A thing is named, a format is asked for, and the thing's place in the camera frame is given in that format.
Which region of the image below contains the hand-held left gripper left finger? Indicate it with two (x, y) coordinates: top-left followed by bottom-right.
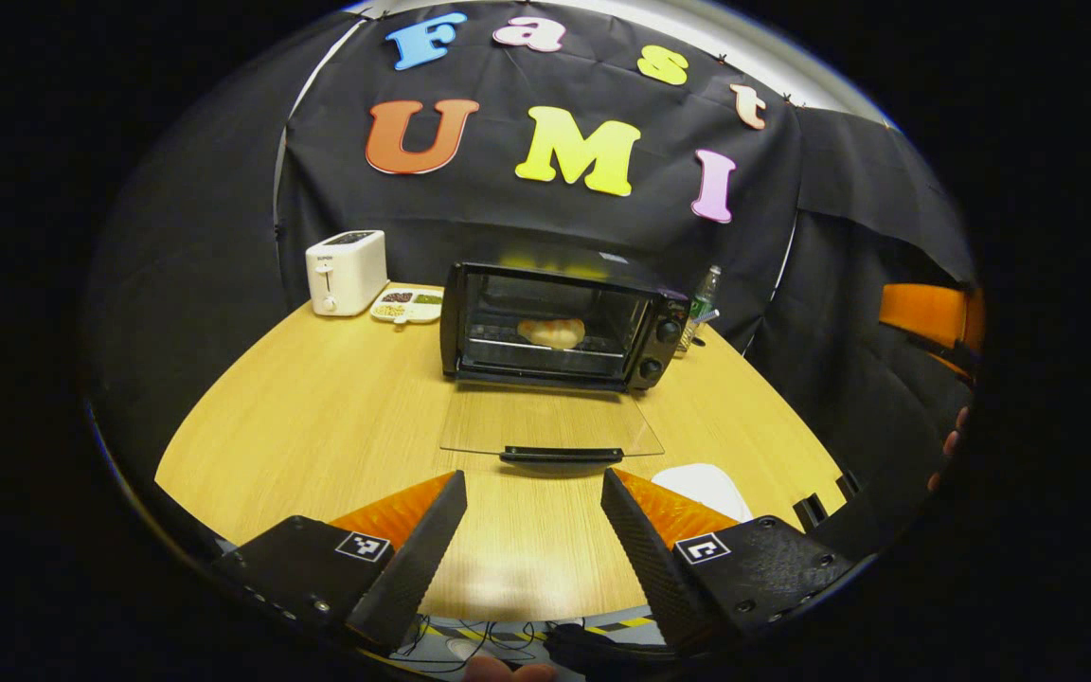
(207, 469), (469, 656)

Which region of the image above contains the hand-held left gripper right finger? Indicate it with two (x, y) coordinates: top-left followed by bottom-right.
(599, 466), (857, 659)

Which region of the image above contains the golden bread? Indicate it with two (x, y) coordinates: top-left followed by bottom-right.
(516, 317), (587, 350)

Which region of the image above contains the black electric oven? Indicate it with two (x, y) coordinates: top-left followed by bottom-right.
(438, 244), (691, 465)

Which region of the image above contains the white plate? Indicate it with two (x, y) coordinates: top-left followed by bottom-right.
(650, 463), (755, 524)

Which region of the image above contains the green plastic bottle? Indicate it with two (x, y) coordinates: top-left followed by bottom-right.
(688, 264), (723, 328)

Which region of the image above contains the white divided snack tray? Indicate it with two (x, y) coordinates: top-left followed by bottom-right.
(370, 284), (444, 326)

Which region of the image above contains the white toaster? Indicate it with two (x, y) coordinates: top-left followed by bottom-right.
(305, 229), (389, 317)

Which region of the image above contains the row of black cloth clips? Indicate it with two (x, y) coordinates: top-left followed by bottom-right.
(716, 49), (804, 105)

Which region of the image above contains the black backdrop cloth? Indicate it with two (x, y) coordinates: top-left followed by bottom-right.
(81, 0), (977, 531)

